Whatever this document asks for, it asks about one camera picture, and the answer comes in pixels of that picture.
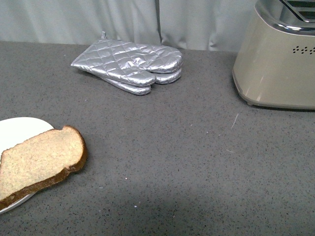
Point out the lower silver quilted oven mitt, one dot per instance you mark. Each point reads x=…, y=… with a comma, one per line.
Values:
x=137, y=90

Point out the silver quilted oven mitt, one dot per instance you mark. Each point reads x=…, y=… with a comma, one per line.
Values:
x=130, y=63
x=137, y=90

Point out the grey curtain backdrop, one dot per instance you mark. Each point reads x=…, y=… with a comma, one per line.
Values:
x=214, y=25

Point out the white round plate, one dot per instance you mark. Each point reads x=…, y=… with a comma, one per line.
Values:
x=16, y=130

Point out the beige metal toaster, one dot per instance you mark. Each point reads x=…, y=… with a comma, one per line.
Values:
x=275, y=66

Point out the upper silver quilted oven mitt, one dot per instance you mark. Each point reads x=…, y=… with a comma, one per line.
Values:
x=130, y=63

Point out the brown bread slice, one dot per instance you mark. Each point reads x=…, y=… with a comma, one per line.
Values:
x=40, y=162

